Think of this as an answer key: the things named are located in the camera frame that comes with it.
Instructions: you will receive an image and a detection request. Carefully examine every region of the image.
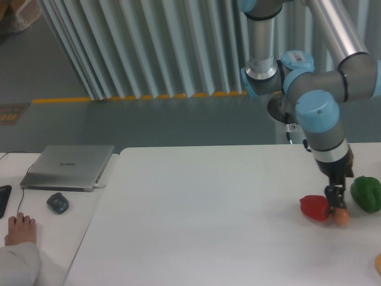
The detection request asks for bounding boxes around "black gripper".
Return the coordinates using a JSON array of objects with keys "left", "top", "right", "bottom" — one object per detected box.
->
[{"left": 316, "top": 148, "right": 354, "bottom": 213}]

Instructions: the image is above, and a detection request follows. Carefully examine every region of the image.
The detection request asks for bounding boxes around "red bell pepper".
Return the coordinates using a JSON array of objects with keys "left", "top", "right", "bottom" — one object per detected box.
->
[{"left": 299, "top": 195, "right": 330, "bottom": 221}]

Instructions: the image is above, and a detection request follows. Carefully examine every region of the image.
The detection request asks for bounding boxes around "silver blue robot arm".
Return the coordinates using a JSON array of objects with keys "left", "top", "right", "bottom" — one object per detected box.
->
[{"left": 238, "top": 1, "right": 380, "bottom": 209}]

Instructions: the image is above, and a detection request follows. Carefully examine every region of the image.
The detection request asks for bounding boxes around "white sleeved forearm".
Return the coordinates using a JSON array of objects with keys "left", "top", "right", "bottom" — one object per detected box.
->
[{"left": 1, "top": 242, "right": 41, "bottom": 285}]

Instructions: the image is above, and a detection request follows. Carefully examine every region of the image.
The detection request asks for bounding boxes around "person's bare hand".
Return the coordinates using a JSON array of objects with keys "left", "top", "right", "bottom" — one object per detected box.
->
[{"left": 4, "top": 212, "right": 37, "bottom": 246}]

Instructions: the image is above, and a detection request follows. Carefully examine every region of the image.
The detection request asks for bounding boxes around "brown egg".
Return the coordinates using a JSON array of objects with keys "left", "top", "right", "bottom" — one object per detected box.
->
[{"left": 331, "top": 208, "right": 350, "bottom": 226}]

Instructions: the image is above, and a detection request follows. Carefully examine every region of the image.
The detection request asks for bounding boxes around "green bell pepper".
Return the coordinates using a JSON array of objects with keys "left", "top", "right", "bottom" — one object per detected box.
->
[{"left": 350, "top": 176, "right": 380, "bottom": 213}]

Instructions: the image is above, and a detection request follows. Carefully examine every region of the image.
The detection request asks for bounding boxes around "orange fruit at edge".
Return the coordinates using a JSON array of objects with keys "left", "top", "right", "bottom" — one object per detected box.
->
[{"left": 374, "top": 253, "right": 381, "bottom": 275}]

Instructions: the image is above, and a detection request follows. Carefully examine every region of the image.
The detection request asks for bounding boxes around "corrugated white folding partition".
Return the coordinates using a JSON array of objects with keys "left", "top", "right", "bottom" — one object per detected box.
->
[{"left": 38, "top": 0, "right": 381, "bottom": 101}]

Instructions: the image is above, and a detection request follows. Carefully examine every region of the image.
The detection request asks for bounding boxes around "silver closed laptop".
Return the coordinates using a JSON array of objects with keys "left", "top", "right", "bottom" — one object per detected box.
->
[{"left": 20, "top": 145, "right": 114, "bottom": 192}]

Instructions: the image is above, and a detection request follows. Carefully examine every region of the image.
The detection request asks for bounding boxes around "black keyboard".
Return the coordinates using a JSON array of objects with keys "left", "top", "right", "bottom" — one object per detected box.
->
[{"left": 0, "top": 185, "right": 12, "bottom": 219}]

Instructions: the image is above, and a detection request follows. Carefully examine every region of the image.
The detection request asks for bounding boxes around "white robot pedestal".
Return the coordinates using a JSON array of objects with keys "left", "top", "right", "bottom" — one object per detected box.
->
[{"left": 267, "top": 92, "right": 305, "bottom": 144}]

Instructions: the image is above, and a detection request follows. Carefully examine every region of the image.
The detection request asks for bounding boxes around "black pedestal cable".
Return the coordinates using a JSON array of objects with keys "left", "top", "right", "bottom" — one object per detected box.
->
[{"left": 285, "top": 111, "right": 294, "bottom": 145}]

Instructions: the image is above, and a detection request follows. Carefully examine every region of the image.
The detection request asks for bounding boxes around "black mouse cable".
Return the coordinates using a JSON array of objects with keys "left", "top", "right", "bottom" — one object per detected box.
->
[{"left": 0, "top": 150, "right": 42, "bottom": 215}]

